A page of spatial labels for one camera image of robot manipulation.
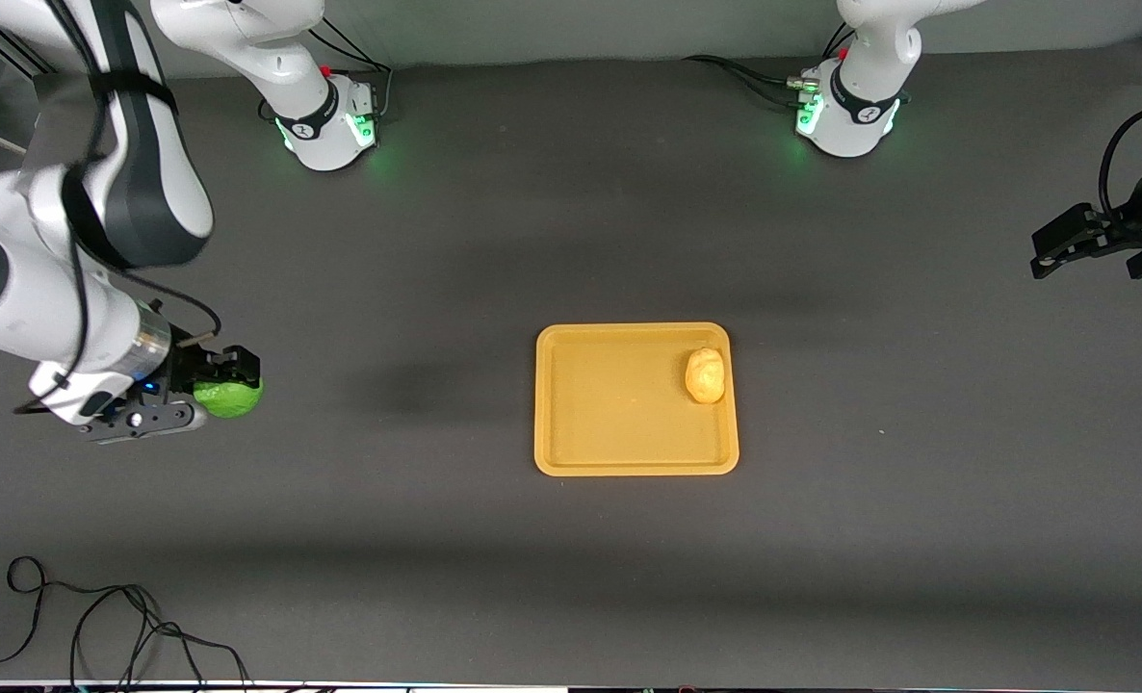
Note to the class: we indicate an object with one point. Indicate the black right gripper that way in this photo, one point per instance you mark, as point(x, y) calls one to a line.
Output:
point(189, 367)

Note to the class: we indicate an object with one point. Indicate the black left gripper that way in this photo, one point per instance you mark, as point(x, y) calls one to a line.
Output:
point(1126, 231)

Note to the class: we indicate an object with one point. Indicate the yellow potato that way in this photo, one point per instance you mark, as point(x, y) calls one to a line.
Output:
point(705, 377)

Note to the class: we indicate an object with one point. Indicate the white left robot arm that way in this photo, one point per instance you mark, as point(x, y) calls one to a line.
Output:
point(860, 115)

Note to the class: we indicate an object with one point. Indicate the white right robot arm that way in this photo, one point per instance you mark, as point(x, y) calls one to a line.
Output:
point(12, 289)

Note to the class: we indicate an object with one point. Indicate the yellow plastic tray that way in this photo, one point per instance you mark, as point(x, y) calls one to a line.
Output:
point(619, 414)

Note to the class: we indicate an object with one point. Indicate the dark grey table mat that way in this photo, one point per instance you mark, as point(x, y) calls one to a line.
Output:
point(532, 577)

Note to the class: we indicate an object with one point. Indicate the dark aluminium frame profile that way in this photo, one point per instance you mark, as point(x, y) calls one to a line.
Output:
point(12, 48)

